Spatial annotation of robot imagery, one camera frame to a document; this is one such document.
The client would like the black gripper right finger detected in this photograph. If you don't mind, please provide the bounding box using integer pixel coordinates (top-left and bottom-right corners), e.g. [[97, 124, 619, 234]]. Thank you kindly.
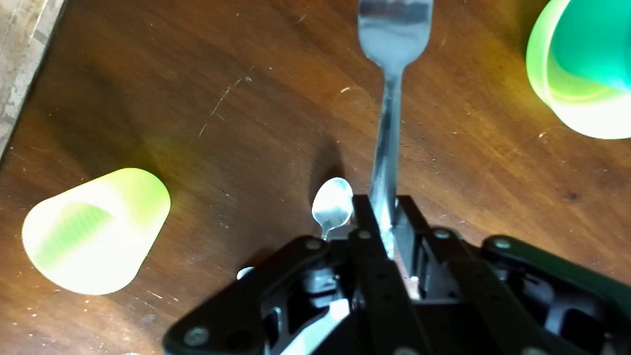
[[396, 195, 631, 355]]

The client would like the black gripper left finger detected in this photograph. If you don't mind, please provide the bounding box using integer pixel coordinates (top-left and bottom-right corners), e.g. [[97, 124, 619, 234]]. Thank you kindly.
[[164, 195, 396, 355]]

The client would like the yellow plastic bowl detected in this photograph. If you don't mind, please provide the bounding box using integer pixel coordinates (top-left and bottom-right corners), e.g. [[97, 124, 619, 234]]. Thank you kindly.
[[525, 0, 631, 142]]

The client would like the silver metal fork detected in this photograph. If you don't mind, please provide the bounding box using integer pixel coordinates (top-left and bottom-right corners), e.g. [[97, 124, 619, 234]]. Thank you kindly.
[[355, 0, 436, 262]]

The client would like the small yellow plastic cup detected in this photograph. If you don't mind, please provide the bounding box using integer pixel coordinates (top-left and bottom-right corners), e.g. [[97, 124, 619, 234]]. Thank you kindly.
[[20, 165, 174, 297]]

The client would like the small silver spoon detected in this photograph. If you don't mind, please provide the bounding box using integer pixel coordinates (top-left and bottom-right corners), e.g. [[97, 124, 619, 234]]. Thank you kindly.
[[310, 175, 357, 242]]

